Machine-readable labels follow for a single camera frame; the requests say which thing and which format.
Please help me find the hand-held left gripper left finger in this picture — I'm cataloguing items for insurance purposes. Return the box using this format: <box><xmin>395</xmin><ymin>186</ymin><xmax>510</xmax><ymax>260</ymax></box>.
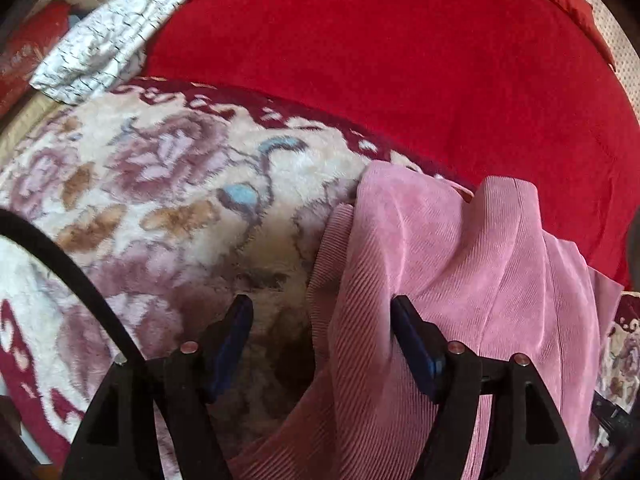
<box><xmin>61</xmin><ymin>294</ymin><xmax>255</xmax><ymax>480</ymax></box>

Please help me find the black cable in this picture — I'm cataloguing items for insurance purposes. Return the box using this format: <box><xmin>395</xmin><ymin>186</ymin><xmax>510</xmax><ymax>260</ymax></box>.
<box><xmin>0</xmin><ymin>209</ymin><xmax>151</xmax><ymax>366</ymax></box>

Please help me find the dotted beige curtain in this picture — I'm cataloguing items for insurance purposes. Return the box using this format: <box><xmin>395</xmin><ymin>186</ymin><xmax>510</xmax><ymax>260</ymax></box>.
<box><xmin>590</xmin><ymin>0</ymin><xmax>640</xmax><ymax>121</ymax></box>

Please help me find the floral plush blanket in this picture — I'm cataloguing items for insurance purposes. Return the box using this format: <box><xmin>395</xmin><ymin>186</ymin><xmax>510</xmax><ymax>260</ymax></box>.
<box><xmin>0</xmin><ymin>77</ymin><xmax>640</xmax><ymax>466</ymax></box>

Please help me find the white crackle-patterned cloth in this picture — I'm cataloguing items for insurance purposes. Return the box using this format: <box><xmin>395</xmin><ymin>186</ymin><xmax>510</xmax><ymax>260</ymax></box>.
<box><xmin>30</xmin><ymin>0</ymin><xmax>203</xmax><ymax>106</ymax></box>

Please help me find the red sofa cover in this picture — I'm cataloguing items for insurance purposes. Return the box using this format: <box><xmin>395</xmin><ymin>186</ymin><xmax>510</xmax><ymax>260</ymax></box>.
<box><xmin>145</xmin><ymin>0</ymin><xmax>640</xmax><ymax>291</ymax></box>

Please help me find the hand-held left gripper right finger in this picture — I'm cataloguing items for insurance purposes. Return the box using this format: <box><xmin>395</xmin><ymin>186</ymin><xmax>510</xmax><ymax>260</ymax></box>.
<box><xmin>390</xmin><ymin>295</ymin><xmax>581</xmax><ymax>480</ymax></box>

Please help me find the pink corduroy jacket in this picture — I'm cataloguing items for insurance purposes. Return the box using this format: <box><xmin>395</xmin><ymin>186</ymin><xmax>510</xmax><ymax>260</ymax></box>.
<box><xmin>227</xmin><ymin>160</ymin><xmax>626</xmax><ymax>480</ymax></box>

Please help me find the red box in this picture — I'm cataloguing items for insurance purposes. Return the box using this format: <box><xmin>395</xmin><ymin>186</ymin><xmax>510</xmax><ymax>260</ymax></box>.
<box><xmin>0</xmin><ymin>0</ymin><xmax>71</xmax><ymax>118</ymax></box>

